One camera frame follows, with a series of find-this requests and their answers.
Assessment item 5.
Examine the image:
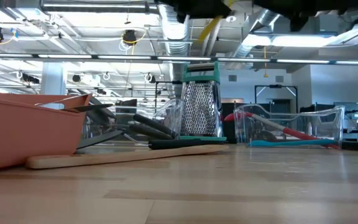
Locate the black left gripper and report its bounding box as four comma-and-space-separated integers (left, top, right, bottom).
157, 0, 232, 24

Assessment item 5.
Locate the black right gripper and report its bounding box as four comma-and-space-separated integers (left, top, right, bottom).
253, 0, 318, 32

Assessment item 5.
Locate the clear plastic bin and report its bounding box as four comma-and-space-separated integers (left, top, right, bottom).
82, 98, 185, 147
233, 104, 346, 149

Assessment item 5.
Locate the red slotted spoon steel handle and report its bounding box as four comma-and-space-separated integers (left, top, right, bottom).
224, 111, 340, 149

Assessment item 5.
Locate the blue plastic spoon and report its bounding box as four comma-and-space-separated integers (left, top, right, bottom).
249, 139, 337, 148

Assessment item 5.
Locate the black round turner plain handle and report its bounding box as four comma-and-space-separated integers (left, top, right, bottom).
75, 129, 203, 151

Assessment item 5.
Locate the wooden slotted spatula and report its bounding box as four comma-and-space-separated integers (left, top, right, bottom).
25, 144, 229, 170

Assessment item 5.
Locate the orange plastic bin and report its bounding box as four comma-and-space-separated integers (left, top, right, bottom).
0, 89, 92, 172

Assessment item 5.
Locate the teal steel box grater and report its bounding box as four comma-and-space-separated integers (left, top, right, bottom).
178, 61, 227, 143

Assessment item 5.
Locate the background monitor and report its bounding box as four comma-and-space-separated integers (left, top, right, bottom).
333, 101, 358, 125

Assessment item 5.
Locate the long ceiling light strip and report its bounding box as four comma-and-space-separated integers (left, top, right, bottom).
0, 52, 358, 65

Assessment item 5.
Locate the white pillar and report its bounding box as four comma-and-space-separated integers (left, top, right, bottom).
40, 61, 68, 110

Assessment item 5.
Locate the silver ventilation duct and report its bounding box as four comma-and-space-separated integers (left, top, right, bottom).
158, 0, 194, 97

